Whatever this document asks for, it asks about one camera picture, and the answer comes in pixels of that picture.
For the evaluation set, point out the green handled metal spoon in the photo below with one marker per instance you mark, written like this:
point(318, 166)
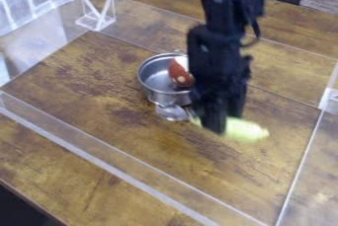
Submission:
point(240, 130)

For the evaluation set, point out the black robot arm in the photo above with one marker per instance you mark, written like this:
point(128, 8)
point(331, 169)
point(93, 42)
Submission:
point(228, 17)

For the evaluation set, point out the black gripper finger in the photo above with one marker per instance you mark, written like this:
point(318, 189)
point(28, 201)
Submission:
point(212, 114)
point(236, 101)

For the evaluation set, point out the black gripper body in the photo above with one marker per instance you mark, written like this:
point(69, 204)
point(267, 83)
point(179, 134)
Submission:
point(216, 65)

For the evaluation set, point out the clear acrylic front barrier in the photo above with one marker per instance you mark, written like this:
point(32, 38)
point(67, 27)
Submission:
point(174, 192)

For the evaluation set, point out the small steel pot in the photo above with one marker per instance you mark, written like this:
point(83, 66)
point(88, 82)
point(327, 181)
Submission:
point(162, 90)

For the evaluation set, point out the red white toy mushroom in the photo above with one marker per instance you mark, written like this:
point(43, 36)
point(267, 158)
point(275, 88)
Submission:
point(178, 71)

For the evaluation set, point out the clear acrylic barrier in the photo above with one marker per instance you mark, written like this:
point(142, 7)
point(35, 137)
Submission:
point(174, 192)
point(311, 201)

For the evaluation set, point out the clear acrylic right barrier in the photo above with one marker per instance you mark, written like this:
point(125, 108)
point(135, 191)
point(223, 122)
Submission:
point(311, 201)

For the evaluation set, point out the clear acrylic triangle bracket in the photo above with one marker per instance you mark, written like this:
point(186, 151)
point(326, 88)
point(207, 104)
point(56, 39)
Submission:
point(96, 20)

